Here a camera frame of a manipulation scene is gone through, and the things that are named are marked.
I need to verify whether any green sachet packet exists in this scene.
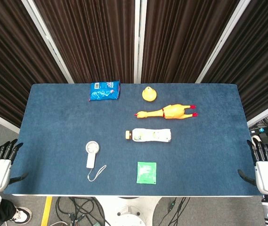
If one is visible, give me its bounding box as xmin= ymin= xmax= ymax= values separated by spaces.
xmin=136 ymin=161 xmax=157 ymax=184

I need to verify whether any blue snack bag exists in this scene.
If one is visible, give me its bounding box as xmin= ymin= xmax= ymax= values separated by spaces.
xmin=88 ymin=80 xmax=121 ymax=102

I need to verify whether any black white sneaker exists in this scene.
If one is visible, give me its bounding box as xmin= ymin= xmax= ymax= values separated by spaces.
xmin=8 ymin=206 xmax=32 ymax=224

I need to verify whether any black floor cables bundle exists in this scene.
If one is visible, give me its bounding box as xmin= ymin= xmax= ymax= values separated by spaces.
xmin=55 ymin=196 xmax=106 ymax=226

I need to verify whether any yellow rubber chicken toy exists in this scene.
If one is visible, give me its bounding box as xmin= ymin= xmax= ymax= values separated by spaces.
xmin=134 ymin=104 xmax=198 ymax=120

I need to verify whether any white handheld fan with strap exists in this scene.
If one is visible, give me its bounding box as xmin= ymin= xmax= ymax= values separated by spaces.
xmin=85 ymin=140 xmax=107 ymax=182

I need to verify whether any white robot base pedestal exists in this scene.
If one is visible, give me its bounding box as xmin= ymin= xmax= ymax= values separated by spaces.
xmin=93 ymin=196 xmax=165 ymax=226

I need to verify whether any blue table cloth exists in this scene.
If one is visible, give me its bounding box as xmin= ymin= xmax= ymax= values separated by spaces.
xmin=3 ymin=83 xmax=265 ymax=196

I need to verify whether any yellow floor tape strip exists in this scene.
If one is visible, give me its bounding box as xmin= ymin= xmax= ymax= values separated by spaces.
xmin=41 ymin=196 xmax=53 ymax=226

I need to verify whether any white partition frame post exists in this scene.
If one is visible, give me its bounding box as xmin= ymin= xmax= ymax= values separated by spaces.
xmin=21 ymin=0 xmax=74 ymax=84
xmin=133 ymin=0 xmax=148 ymax=84
xmin=246 ymin=97 xmax=268 ymax=128
xmin=195 ymin=0 xmax=251 ymax=84
xmin=0 ymin=107 xmax=21 ymax=134

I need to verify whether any white drink bottle yellow cap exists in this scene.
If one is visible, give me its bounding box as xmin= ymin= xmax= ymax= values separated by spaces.
xmin=125 ymin=128 xmax=172 ymax=143

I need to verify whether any small yellow rubber duck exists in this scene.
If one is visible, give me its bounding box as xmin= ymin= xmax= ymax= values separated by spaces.
xmin=142 ymin=86 xmax=157 ymax=102

